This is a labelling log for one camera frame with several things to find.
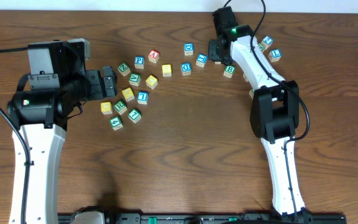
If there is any yellow O block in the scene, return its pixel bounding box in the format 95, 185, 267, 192
145, 75, 158, 89

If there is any green r block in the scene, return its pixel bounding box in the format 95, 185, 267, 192
114, 100, 127, 115
249, 89, 254, 99

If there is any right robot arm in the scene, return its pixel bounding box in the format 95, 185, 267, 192
208, 6, 305, 218

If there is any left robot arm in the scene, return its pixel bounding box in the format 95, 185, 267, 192
7, 39, 117, 223

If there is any green B block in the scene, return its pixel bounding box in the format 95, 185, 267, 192
223, 65, 236, 78

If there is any yellow block lower left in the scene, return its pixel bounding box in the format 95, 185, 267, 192
100, 102, 113, 115

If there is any green Z block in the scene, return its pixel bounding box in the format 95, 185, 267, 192
117, 62, 131, 77

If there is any yellow K block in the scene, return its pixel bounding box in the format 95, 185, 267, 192
122, 87, 135, 102

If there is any blue D block upper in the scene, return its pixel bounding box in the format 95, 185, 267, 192
184, 42, 194, 56

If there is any blue d block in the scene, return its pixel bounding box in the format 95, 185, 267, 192
181, 62, 192, 76
184, 42, 194, 56

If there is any green V block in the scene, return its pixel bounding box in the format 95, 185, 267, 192
129, 73, 141, 86

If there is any blue D block lower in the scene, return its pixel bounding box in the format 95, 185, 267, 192
181, 62, 192, 76

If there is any blue 5 block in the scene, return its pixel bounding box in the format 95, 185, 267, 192
243, 73, 249, 82

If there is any green 4 block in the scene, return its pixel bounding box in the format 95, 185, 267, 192
109, 116, 123, 131

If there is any green N block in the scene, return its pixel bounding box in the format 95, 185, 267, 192
258, 43, 265, 52

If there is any blue P block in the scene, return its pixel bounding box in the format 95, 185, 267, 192
134, 56, 145, 69

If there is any green 7 block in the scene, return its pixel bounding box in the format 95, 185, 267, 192
128, 108, 142, 123

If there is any blue 2 block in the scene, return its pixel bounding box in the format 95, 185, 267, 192
261, 35, 273, 49

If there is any yellow S block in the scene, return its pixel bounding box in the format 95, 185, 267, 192
162, 64, 172, 77

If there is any red A block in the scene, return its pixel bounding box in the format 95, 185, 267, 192
148, 50, 160, 63

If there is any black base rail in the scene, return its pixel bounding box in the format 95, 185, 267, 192
58, 207, 347, 224

